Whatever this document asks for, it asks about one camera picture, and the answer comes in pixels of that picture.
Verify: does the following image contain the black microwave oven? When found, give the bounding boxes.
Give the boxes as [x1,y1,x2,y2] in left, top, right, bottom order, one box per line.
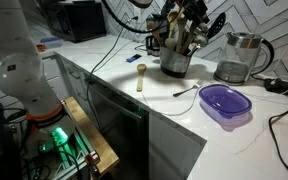
[44,1,106,43]

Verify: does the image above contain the metallic soup ladle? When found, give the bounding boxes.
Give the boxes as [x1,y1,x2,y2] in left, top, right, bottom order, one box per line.
[188,25,209,57]

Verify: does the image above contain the black power cable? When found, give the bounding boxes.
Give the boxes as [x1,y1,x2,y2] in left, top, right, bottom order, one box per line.
[84,16,138,134]

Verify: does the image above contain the wooden spoon on counter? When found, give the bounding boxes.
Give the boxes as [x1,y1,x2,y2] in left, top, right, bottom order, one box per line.
[136,64,147,92]

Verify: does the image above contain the blue rectangular packet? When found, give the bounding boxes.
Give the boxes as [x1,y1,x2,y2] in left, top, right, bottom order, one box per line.
[126,54,142,63]

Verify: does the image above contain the black power adapter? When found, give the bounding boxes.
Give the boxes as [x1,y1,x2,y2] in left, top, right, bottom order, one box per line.
[263,78,288,96]

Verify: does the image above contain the black coffee maker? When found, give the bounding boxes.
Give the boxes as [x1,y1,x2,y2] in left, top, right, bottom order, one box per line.
[145,14,167,57]

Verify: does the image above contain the wooden spoon in bucket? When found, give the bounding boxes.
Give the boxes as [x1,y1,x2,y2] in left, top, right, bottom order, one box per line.
[147,21,164,46]

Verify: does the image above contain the blue lidded container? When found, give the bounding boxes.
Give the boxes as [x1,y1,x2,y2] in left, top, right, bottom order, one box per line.
[40,37,62,49]

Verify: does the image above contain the purple lidded plastic container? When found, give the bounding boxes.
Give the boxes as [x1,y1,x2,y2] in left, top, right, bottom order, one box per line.
[199,84,252,128]

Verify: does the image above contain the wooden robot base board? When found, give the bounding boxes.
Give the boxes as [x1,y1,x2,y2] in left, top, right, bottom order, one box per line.
[64,97,119,176]

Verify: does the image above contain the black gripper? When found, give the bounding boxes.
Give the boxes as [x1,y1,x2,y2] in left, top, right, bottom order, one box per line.
[182,0,209,25]

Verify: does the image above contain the metal utensil bucket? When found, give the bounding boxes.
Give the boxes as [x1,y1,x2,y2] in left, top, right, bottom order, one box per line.
[160,47,191,78]

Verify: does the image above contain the black cable on counter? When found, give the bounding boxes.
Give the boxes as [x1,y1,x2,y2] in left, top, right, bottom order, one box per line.
[267,102,288,180]

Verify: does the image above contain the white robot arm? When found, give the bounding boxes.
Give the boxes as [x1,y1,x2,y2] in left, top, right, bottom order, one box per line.
[0,0,75,147]

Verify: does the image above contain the silver fork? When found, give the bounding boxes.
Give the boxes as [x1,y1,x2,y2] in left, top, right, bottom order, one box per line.
[173,80,204,97]

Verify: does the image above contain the glass electric kettle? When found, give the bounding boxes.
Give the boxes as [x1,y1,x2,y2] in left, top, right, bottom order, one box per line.
[213,32,274,85]

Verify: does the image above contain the wooden spatula in bucket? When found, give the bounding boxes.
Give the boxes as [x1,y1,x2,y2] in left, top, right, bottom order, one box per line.
[176,18,187,53]

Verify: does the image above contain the black slotted spatula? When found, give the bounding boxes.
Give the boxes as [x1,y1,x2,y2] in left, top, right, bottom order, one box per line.
[207,13,226,39]

